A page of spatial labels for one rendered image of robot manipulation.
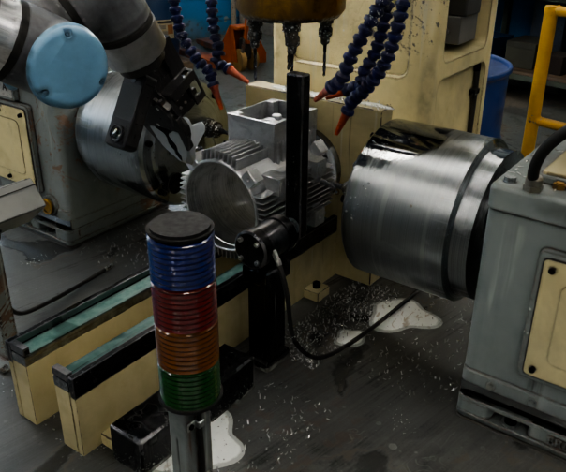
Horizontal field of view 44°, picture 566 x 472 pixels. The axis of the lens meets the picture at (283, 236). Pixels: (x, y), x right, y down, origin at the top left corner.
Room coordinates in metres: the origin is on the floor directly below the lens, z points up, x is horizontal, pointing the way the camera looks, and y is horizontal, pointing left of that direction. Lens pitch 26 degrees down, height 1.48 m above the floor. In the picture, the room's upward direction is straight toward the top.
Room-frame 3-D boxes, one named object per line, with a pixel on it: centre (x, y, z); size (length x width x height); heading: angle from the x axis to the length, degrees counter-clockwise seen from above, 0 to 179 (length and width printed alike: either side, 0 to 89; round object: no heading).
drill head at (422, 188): (0.97, -0.25, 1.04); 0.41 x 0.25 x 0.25; 54
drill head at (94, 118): (1.38, 0.30, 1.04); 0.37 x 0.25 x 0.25; 54
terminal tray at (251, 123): (1.16, 0.02, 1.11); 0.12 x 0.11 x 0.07; 142
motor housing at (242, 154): (1.13, 0.04, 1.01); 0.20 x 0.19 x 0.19; 142
